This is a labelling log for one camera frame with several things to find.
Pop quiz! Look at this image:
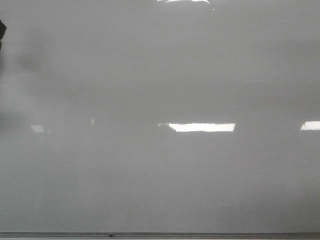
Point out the white glossy whiteboard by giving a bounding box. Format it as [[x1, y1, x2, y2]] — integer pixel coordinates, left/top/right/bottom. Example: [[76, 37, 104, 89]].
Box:
[[0, 0, 320, 240]]

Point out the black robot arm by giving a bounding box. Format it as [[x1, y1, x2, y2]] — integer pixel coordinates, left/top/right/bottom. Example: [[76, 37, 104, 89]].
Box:
[[0, 20, 7, 50]]

